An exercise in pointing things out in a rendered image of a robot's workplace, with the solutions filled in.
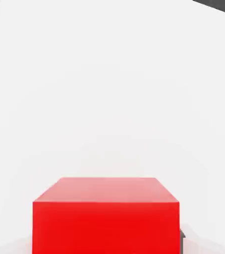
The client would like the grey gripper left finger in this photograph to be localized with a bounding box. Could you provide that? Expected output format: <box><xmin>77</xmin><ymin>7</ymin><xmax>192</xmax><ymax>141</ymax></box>
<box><xmin>9</xmin><ymin>237</ymin><xmax>33</xmax><ymax>254</ymax></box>

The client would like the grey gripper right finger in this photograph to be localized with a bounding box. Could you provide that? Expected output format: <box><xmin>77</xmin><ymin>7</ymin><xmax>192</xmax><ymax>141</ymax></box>
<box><xmin>179</xmin><ymin>223</ymin><xmax>225</xmax><ymax>254</ymax></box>

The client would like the small red cube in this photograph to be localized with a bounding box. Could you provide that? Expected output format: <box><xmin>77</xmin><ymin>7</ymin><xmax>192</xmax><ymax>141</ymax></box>
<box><xmin>32</xmin><ymin>177</ymin><xmax>181</xmax><ymax>254</ymax></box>

